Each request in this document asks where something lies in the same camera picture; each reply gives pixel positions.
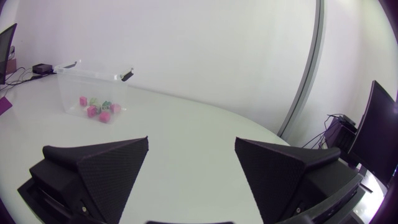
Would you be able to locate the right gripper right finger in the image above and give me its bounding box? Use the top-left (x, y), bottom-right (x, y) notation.
top-left (234, 137), bottom-right (363, 224)

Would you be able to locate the clear plastic container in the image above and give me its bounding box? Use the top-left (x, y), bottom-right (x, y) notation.
top-left (53, 59), bottom-right (135, 124)

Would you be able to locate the dark box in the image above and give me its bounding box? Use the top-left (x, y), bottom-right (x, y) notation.
top-left (324, 114), bottom-right (358, 158)

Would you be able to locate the dark screen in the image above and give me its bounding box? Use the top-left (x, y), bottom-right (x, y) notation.
top-left (347, 80), bottom-right (398, 188)
top-left (0, 22), bottom-right (18, 85)

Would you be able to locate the black power brick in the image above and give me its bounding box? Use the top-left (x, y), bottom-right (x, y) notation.
top-left (32, 63), bottom-right (53, 75)

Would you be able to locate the black cable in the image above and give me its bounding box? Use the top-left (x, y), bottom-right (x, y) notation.
top-left (5, 73), bottom-right (43, 86)

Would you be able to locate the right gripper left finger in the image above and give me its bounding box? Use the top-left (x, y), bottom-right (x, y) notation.
top-left (17, 136), bottom-right (149, 224)

